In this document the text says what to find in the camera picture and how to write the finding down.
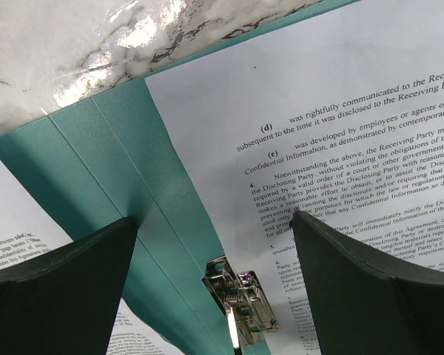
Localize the metal folder clip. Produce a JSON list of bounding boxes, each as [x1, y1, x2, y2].
[[202, 256, 280, 354]]

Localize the printed paper sheets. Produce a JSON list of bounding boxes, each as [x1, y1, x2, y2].
[[146, 1, 444, 354]]

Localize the teal plastic folder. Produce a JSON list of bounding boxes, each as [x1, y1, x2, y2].
[[0, 1, 339, 354]]

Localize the single printed paper sheet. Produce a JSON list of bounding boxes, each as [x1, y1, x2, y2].
[[0, 160, 178, 354]]

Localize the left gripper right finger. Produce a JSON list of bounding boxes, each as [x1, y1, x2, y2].
[[290, 211, 444, 354]]

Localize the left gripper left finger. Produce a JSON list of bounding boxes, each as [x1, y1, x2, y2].
[[0, 217, 138, 354]]

